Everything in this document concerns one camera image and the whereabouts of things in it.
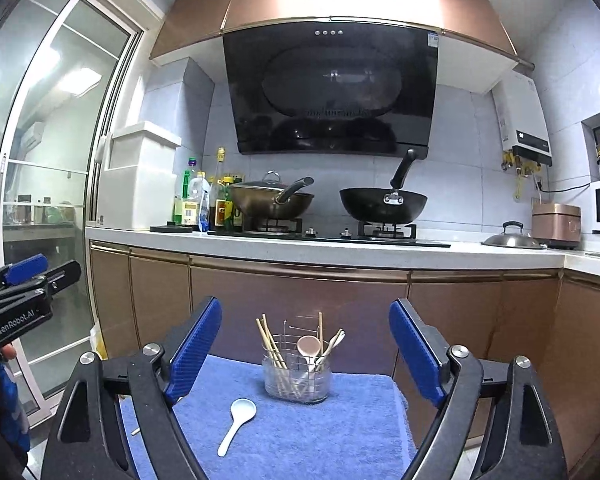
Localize light blue plastic spoon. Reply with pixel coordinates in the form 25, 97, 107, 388
216, 398, 257, 457

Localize white plastic spork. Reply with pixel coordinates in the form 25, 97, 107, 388
317, 328, 346, 371

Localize wooden chopstick short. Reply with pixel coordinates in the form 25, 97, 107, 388
260, 314, 291, 393

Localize thin chopstick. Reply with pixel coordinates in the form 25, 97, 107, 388
317, 311, 324, 356

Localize pink white small spoon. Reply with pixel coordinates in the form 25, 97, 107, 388
297, 335, 322, 398

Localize brown lower kitchen cabinets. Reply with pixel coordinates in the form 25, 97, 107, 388
90, 241, 600, 479

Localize white kitchen countertop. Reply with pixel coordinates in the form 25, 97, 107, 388
85, 226, 600, 278

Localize plastic bag on floor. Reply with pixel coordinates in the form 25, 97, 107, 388
90, 323, 108, 360

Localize blue terry towel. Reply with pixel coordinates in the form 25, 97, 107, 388
118, 353, 422, 480

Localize clear plastic utensil holder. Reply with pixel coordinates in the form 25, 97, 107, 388
261, 315, 332, 404

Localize black gas stove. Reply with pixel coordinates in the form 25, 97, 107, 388
208, 218, 451, 248

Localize steel pot lid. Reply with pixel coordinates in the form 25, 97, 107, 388
482, 221, 547, 250

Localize dark sauce bottle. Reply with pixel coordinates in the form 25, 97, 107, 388
223, 176, 244, 232

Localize black frying pan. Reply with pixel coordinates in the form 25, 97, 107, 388
339, 148, 428, 224

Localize tall yellow cap bottle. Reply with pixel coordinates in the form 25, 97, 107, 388
213, 146, 227, 231

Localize blue label clear bottle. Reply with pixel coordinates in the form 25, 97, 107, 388
183, 171, 210, 232

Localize white box on counter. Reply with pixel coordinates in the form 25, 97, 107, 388
96, 120, 181, 231

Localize pink rice cooker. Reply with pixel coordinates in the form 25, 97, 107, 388
531, 203, 582, 249

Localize glass sliding door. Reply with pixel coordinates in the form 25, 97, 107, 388
0, 0, 146, 426

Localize white gas water heater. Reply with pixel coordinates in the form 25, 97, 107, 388
492, 70, 553, 167

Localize black range hood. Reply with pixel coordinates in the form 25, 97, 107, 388
223, 21, 439, 159

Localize bronze wok with handle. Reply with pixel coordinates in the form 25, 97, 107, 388
232, 171, 314, 220

